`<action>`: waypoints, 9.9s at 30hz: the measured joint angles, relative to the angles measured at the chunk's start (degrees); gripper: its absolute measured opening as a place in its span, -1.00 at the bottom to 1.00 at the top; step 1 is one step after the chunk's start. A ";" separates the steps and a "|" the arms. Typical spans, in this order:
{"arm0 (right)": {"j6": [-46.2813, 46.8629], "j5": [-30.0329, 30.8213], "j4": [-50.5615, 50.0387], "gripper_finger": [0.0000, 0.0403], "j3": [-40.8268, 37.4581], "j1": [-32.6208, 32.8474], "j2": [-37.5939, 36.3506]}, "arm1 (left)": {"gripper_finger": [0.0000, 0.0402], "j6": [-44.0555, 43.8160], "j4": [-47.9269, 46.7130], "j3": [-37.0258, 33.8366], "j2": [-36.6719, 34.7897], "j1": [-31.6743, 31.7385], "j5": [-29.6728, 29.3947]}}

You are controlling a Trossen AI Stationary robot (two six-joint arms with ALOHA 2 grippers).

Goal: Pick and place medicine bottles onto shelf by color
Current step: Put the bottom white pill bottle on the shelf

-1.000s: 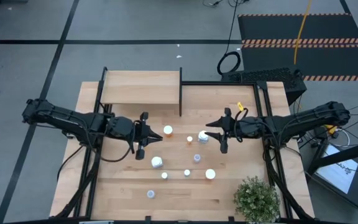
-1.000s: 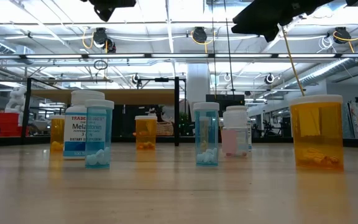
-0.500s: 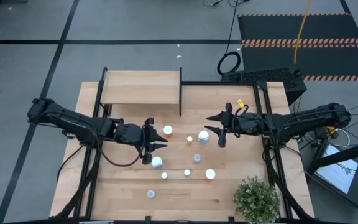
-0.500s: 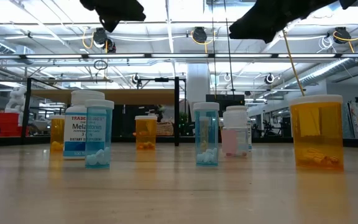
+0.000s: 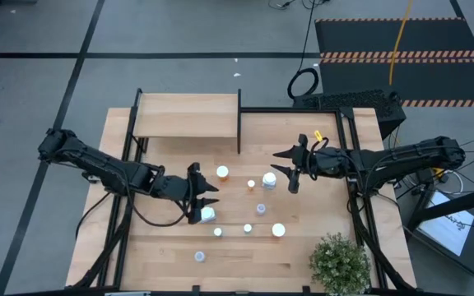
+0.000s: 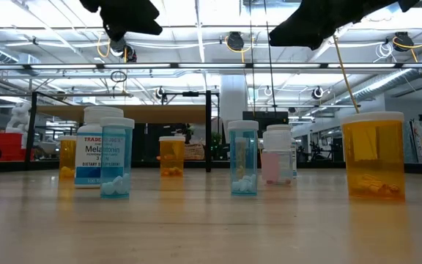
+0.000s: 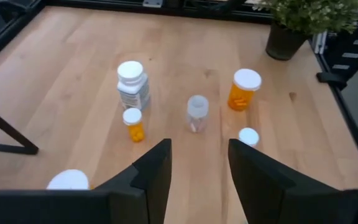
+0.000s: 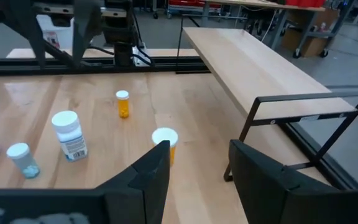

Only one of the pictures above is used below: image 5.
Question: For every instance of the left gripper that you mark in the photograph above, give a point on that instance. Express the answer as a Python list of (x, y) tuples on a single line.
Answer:
[(175, 188)]

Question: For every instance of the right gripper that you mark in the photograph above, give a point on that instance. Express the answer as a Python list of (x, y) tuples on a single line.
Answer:
[(329, 162)]

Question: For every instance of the white labelled pill bottle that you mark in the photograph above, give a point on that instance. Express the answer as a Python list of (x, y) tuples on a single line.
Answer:
[(208, 215), (269, 180)]

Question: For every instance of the small orange pill bottle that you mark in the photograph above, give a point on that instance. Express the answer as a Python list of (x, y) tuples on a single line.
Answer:
[(251, 184)]

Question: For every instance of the clear pill bottle pink pills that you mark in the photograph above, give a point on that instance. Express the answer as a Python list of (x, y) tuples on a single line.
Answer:
[(261, 209), (199, 257)]

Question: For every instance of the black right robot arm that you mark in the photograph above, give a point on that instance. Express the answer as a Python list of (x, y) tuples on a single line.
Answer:
[(418, 154)]

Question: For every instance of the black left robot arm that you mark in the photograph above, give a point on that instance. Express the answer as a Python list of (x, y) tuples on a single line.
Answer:
[(97, 162)]

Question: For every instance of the wooden shelf black posts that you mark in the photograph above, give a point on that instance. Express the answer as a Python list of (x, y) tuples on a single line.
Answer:
[(212, 123)]

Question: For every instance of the medium orange pill bottle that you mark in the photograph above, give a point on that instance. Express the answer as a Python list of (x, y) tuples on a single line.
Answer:
[(222, 172)]

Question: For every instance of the blue pill bottle white cap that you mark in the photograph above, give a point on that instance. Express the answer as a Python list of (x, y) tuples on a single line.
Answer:
[(247, 228), (217, 232)]

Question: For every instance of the yellow tag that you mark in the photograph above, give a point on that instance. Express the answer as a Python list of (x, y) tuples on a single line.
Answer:
[(317, 134)]

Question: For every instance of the large orange pill bottle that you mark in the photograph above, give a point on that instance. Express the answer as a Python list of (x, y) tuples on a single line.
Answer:
[(278, 230)]

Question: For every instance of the green potted plant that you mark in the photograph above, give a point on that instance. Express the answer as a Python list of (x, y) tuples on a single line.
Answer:
[(340, 263)]

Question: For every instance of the yellow plug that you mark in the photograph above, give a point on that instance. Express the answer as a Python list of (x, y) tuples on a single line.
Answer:
[(438, 172)]

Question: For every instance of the black hazard-striped floor mat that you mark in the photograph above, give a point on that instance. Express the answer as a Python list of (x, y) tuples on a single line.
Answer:
[(385, 37)]

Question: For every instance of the black stand bar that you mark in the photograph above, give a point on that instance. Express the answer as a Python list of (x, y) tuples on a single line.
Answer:
[(455, 204)]

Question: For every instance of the white printed board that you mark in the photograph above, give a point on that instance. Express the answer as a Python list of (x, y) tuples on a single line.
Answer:
[(447, 230)]

